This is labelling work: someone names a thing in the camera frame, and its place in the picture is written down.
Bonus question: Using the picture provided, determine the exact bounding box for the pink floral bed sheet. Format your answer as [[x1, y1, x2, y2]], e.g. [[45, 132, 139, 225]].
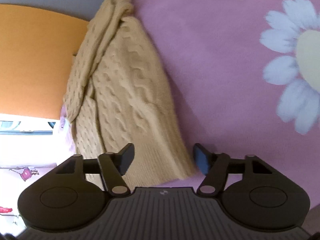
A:
[[0, 0, 320, 233]]

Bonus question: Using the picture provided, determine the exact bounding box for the orange headboard panel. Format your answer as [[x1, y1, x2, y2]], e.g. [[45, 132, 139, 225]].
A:
[[1, 4, 88, 119]]

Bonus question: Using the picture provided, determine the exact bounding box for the beige cable-knit cardigan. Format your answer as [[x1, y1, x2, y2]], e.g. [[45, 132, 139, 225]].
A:
[[63, 0, 196, 188]]

